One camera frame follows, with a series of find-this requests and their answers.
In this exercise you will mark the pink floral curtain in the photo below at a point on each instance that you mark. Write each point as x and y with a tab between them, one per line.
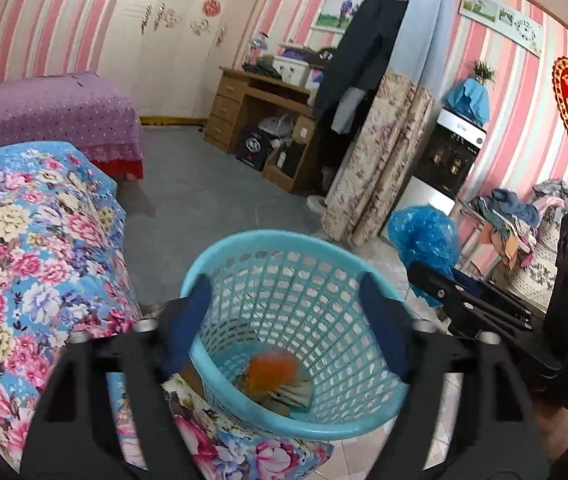
379	160

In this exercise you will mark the white storage box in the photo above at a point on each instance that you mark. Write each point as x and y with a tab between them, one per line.
291	70

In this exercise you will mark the small framed couple photo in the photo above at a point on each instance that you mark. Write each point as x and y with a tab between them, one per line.
336	10

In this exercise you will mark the black bag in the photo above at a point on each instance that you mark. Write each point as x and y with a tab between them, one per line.
324	56

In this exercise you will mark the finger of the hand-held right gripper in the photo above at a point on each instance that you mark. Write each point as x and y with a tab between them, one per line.
504	297
444	295

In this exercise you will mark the small green plant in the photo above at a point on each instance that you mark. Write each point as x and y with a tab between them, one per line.
484	71

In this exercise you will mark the blue cloth cover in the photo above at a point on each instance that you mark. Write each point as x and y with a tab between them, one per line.
471	100

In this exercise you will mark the purple bed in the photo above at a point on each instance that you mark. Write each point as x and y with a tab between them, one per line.
49	110

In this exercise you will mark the white wardrobe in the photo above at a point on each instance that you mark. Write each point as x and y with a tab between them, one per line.
174	60

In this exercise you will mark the floral blanket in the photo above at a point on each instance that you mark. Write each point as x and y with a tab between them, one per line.
39	260

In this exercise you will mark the wooden desk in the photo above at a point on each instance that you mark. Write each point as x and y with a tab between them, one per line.
229	105

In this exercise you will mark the pile of clothes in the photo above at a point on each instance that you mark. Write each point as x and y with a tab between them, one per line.
509	210

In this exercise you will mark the orange snack wrapper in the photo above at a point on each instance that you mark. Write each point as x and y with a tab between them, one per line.
289	400

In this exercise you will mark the water dispenser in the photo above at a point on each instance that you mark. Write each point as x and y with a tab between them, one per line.
451	155

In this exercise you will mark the dark hanging coat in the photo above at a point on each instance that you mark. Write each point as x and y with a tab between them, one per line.
359	50

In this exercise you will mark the long wall picture with clock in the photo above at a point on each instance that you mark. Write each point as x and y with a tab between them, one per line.
494	12

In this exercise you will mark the blue plastic bag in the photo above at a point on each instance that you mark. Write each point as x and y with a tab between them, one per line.
421	235

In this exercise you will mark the light blue plastic basket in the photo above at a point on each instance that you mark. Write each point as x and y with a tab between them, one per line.
314	430

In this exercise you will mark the white lace cloth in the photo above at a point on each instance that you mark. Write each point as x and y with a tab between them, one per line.
534	270

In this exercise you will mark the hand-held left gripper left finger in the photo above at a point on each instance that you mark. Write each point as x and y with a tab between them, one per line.
194	320

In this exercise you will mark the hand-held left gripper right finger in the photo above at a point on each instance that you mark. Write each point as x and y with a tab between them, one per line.
379	320

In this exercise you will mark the white round floor stand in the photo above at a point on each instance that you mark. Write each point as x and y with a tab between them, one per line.
316	204

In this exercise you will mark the desk lamp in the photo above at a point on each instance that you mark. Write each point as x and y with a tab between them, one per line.
258	47

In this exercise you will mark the light blue curtain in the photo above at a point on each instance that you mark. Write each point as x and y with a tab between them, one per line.
424	20

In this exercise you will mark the black box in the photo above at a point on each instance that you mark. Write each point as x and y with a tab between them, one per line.
254	147

